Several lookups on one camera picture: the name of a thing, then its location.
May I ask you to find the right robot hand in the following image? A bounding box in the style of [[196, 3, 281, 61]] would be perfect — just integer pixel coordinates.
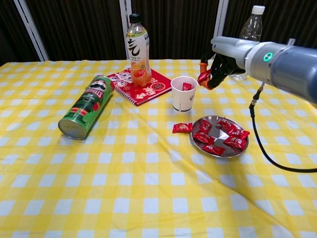
[[199, 36, 260, 90]]

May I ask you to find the round metal plate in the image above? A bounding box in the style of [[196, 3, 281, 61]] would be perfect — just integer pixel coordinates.
[[189, 116, 249, 158]]

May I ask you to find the white paper cup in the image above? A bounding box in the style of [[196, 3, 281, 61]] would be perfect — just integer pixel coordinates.
[[170, 76, 199, 114]]

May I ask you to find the clear water bottle white cap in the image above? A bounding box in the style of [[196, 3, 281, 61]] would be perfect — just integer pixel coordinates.
[[229, 4, 266, 81]]

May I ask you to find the black pleated curtain panel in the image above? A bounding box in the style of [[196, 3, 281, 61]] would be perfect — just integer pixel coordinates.
[[24, 0, 123, 61], [130, 0, 221, 60], [221, 0, 317, 50], [0, 0, 42, 66]]

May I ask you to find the orange drink bottle black cap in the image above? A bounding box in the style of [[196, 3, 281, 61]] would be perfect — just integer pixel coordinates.
[[125, 13, 153, 87]]

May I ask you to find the red spiral notebook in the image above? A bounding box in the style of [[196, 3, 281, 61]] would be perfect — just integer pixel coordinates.
[[106, 68, 173, 107]]

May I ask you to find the green Pringles can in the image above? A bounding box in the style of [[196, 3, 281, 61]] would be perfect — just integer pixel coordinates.
[[58, 74, 116, 141]]

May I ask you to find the yellow white checkered tablecloth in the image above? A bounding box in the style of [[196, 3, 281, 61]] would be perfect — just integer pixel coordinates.
[[0, 59, 317, 238]]

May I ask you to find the white metal partition post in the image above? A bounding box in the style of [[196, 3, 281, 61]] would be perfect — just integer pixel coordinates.
[[13, 0, 50, 62], [211, 0, 230, 40], [118, 0, 132, 60]]

